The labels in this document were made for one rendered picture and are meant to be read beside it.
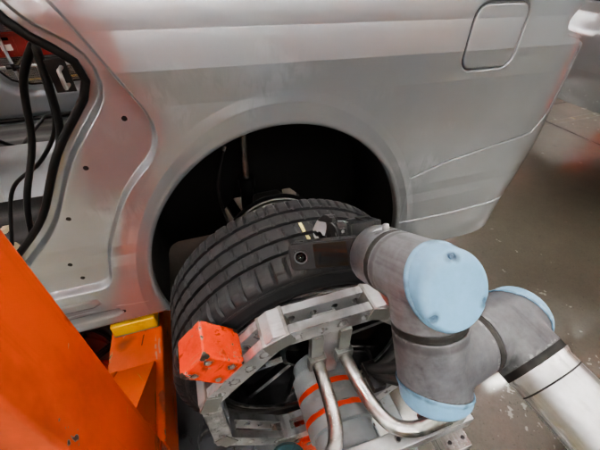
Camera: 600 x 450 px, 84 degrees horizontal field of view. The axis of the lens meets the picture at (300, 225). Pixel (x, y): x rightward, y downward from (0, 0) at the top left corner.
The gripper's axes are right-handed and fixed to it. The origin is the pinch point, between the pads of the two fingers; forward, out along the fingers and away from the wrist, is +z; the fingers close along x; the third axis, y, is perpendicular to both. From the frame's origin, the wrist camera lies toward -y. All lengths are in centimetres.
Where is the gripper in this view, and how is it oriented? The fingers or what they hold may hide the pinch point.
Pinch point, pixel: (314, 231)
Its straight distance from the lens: 68.5
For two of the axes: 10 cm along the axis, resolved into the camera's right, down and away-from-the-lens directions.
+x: -0.9, -9.8, -2.0
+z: -3.1, -1.6, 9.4
